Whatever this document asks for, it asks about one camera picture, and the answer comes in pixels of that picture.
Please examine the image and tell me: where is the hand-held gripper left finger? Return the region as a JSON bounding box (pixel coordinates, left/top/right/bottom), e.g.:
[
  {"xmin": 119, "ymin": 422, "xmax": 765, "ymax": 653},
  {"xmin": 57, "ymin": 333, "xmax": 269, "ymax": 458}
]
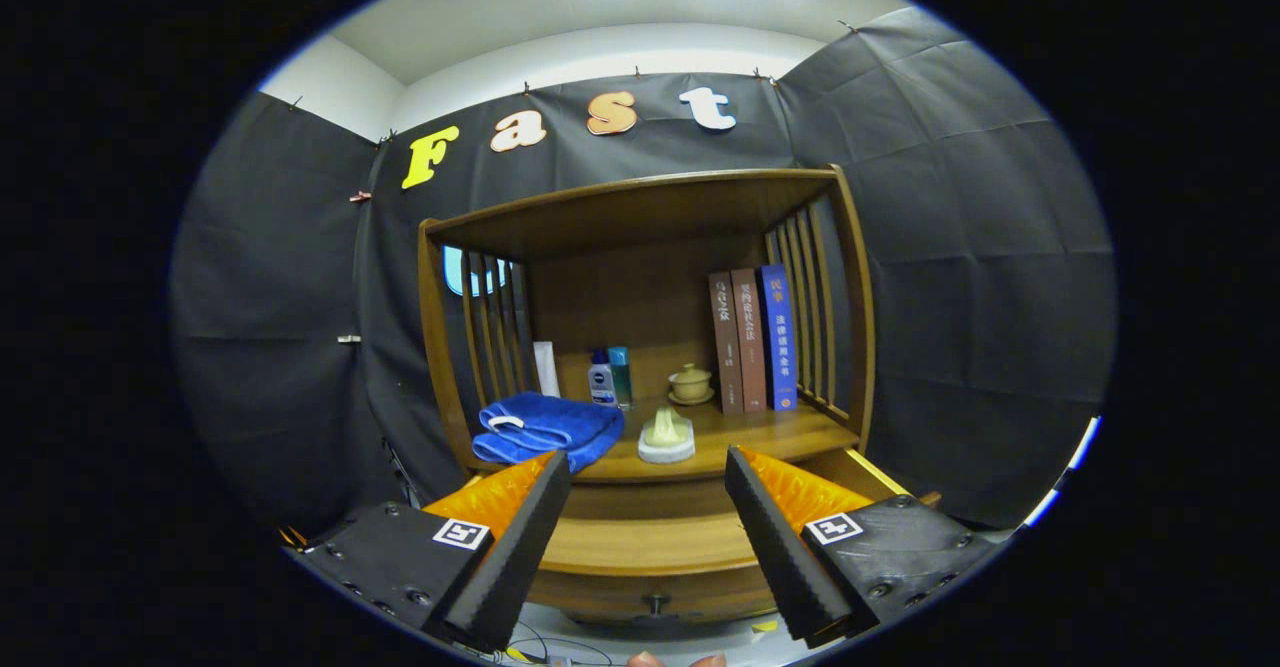
[{"xmin": 283, "ymin": 450, "xmax": 573, "ymax": 656}]

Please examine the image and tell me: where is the thin floor cable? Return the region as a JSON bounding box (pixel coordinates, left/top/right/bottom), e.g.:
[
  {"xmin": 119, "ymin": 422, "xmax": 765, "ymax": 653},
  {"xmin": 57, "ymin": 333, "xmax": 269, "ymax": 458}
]
[{"xmin": 505, "ymin": 622, "xmax": 611, "ymax": 666}]

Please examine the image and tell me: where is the black backdrop cloth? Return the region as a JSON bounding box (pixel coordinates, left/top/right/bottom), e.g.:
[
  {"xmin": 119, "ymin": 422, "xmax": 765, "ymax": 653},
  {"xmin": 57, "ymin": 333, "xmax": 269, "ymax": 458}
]
[{"xmin": 168, "ymin": 7, "xmax": 1116, "ymax": 533}]

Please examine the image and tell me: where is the pale green soap white dish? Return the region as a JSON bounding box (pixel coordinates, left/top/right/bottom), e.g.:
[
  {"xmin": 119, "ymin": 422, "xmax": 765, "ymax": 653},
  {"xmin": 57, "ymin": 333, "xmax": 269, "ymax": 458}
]
[{"xmin": 637, "ymin": 407, "xmax": 696, "ymax": 465}]

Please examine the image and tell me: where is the yellow lidded teacup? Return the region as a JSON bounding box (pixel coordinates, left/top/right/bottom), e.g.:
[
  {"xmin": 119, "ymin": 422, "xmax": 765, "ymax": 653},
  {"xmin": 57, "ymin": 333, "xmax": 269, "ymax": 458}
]
[{"xmin": 668, "ymin": 363, "xmax": 716, "ymax": 406}]

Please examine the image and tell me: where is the blue book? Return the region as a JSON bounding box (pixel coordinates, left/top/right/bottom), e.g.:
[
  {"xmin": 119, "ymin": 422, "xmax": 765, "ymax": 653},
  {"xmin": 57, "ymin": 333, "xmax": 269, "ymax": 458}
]
[{"xmin": 757, "ymin": 264, "xmax": 799, "ymax": 412}]

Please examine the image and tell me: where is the blue folded towel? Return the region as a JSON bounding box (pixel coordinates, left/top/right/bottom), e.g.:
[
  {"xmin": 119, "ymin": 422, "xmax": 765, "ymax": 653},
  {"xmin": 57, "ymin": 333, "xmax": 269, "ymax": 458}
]
[{"xmin": 472, "ymin": 391, "xmax": 626, "ymax": 475}]

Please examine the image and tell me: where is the wooden cabinet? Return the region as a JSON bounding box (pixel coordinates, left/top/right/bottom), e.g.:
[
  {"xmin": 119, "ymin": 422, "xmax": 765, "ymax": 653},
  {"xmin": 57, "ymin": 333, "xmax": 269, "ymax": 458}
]
[{"xmin": 417, "ymin": 165, "xmax": 943, "ymax": 626}]

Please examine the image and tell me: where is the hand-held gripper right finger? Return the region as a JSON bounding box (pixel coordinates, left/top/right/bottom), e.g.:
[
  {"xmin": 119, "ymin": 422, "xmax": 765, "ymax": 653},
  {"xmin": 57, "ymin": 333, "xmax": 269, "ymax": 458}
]
[{"xmin": 725, "ymin": 445, "xmax": 1006, "ymax": 650}]

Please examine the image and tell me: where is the reddish brown book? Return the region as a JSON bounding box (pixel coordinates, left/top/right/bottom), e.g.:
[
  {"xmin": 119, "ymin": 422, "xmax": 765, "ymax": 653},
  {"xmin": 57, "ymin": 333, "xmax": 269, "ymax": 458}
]
[{"xmin": 730, "ymin": 268, "xmax": 768, "ymax": 413}]

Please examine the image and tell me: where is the wooden countertop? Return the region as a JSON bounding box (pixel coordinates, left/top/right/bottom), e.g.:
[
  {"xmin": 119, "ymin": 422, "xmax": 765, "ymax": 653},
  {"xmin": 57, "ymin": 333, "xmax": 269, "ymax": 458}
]
[{"xmin": 460, "ymin": 397, "xmax": 861, "ymax": 483}]

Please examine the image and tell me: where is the wooden drawer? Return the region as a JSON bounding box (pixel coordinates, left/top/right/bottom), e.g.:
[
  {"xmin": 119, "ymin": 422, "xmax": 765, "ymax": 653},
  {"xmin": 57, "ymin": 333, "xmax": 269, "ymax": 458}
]
[{"xmin": 525, "ymin": 447, "xmax": 943, "ymax": 623}]

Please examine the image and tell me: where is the dark brown book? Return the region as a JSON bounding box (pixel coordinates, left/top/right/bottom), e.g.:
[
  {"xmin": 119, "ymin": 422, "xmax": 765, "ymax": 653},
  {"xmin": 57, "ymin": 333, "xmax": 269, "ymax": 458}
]
[{"xmin": 708, "ymin": 271, "xmax": 745, "ymax": 415}]

